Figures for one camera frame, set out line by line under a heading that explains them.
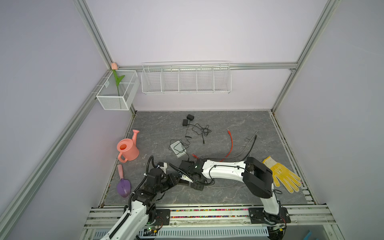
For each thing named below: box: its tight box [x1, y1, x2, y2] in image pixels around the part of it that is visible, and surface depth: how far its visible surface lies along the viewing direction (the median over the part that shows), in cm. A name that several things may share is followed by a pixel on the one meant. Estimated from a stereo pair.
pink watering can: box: [116, 129, 140, 163], surface depth 91 cm
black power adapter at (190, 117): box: [186, 114, 195, 122], surface depth 118 cm
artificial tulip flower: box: [111, 62, 126, 97], surface depth 92 cm
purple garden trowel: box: [117, 164, 131, 198], surface depth 85 cm
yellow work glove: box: [262, 156, 302, 194], surface depth 88 cm
